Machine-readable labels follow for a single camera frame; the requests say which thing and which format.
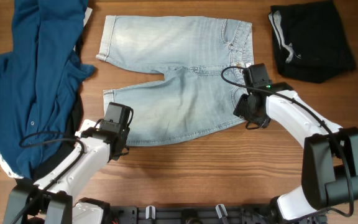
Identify folded black shorts white stripes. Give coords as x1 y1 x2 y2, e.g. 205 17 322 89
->
268 1 356 83

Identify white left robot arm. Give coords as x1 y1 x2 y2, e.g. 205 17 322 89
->
3 103 134 223

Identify black garment under pile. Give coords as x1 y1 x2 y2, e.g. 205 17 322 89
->
31 37 85 181

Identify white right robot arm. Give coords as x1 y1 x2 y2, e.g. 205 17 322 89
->
234 64 358 223

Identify light blue denim shorts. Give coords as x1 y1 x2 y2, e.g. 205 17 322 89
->
97 16 254 146

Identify dark blue shirt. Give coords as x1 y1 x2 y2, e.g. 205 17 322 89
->
0 0 94 179

